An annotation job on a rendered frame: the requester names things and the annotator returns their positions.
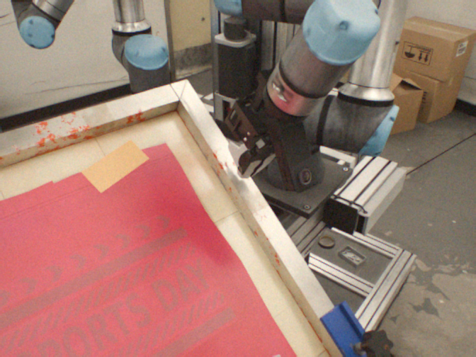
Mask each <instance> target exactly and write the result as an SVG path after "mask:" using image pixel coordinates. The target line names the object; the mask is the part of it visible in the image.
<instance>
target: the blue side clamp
mask: <svg viewBox="0 0 476 357"><path fill-rule="evenodd" d="M319 320H320V322H322V324H323V325H324V328H325V329H326V330H327V332H328V334H329V336H330V337H331V339H333V341H334V343H335V345H336V347H337V348H338V350H339V351H340V354H342V356H343V357H367V355H366V353H365V354H364V355H363V356H357V355H356V354H355V353H354V351H353V346H354V345H355V344H356V342H362V341H363V340H364V338H363V334H364V332H365V329H364V328H363V326H362V325H361V324H360V322H359V321H358V319H357V318H356V316H355V314H354V313H353V311H352V310H351V309H350V307H349V306H348V304H347V302H346V301H343V302H340V303H339V304H337V305H335V306H334V308H332V309H330V310H329V311H328V312H326V314H325V315H323V316H322V317H320V318H319Z"/></svg>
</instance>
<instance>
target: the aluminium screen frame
mask: <svg viewBox="0 0 476 357"><path fill-rule="evenodd" d="M174 111H176V112H177V114H178V116H179V117H180V119H181V120H182V121H183V122H184V125H185V126H186V128H187V129H188V131H189V132H190V135H191V137H193V139H194V140H195V142H196V144H197V146H198V147H199V149H200V151H201V152H202V153H203V155H204V157H205V158H206V159H207V161H208V163H209V165H210V167H211V168H212V169H213V171H214V172H215V174H216V176H217V177H218V179H219V180H220V183H221V184H222V185H223V186H224V188H225V190H226V191H227V194H228V196H229V197H230V198H231V200H232V201H233V202H234V204H235V206H236V208H237V209H238V211H239V213H240V215H241V216H242V217H243V218H244V220H245V222H246V224H247V226H248V227H249V229H250V230H251V232H253V235H254V236H255V237H256V240H257V241H258V243H259V245H260V247H261V248H262V249H263V250H264V252H265V253H266V255H267V257H268V259H269V261H270V262H271V265H273V267H274V268H275V270H276V271H277V273H278V275H279V277H280V279H281V280H283V282H284V283H285V286H286V288H287V289H288V291H289V292H290V294H291V296H292V297H293V298H294V300H295V301H296V303H297V306H298V307H299V308H300V310H301V312H303V314H304V316H305V318H306V319H307V321H308V322H309V325H310V326H311V328H313V330H314V332H315V334H316V335H317V337H318V339H319V340H320V342H321V344H322V345H323V347H324V348H325V349H326V351H327V353H328V355H329V357H343V356H342V354H340V351H339V350H338V348H337V347H336V345H335V343H334V341H333V339H331V337H330V336H329V334H328V332H327V330H326V329H325V328H324V325H323V324H322V322H320V320H319V318H320V317H322V316H323V315H325V314H326V312H328V311H329V310H330V309H332V308H334V305H333V304H332V302H331V301H330V299H329V298H328V296H327V294H326V293H325V291H324V289H323V288H322V287H321V286H320V284H319V282H318V280H317V279H316V278H315V276H314V274H313V272H312V271H311V270H310V268H309V267H308V265H307V263H306V262H305V260H304V259H303V257H302V256H301V255H300V252H299V251H298V250H297V248H296V247H295V245H294V243H293V241H291V239H290V237H289V236H288V235H287V232H286V231H285V229H284V228H283V226H281V224H280V222H279V221H278V219H277V217H276V216H275V213H274V212H273V211H272V210H271V209H270V207H269V206H268V203H267V202H266V200H265V198H264V197H263V196H262V195H261V193H260V191H259V190H258V188H257V187H256V185H255V183H254V181H253V180H252V179H251V178H250V177H249V178H240V177H239V176H238V175H237V166H236V164H235V162H234V160H233V158H232V157H231V155H230V152H229V150H228V141H227V140H226V139H225V137H224V135H223V134H222V132H221V131H220V129H219V128H218V126H217V125H216V124H215V121H214V120H213V118H211V116H210V114H209V112H208V111H207V109H206V107H205V106H204V105H203V102H201V100H200V99H199V97H198V96H197V94H196V92H195V90H194V89H193V87H191V85H190V84H189V82H188V80H187V79H185V80H183V81H178V82H174V84H170V85H166V86H161V87H159V88H155V89H151V90H148V91H143V92H140V93H138V94H135V95H133V96H128V97H125V98H120V99H117V100H114V101H109V102H106V103H104V104H101V105H98V106H94V107H90V108H86V109H83V110H78V111H75V112H73V113H69V114H67V115H62V116H60V117H56V118H51V119H49V120H44V121H41V122H38V123H33V125H29V126H25V127H20V128H18V129H15V130H10V131H7V132H2V133H0V169H1V168H4V167H7V166H10V165H14V164H16V163H18V162H21V161H25V160H27V159H31V158H35V157H39V156H41V155H44V154H46V153H48V152H53V151H55V150H58V149H61V148H65V147H68V146H71V145H75V144H76V143H78V142H83V141H85V140H89V139H91V138H95V137H99V136H101V135H106V134H108V133H109V132H113V131H116V130H119V129H123V128H126V127H129V126H131V125H136V124H138V123H140V122H143V121H146V120H149V119H152V118H156V117H159V116H163V115H166V114H169V113H170V112H174Z"/></svg>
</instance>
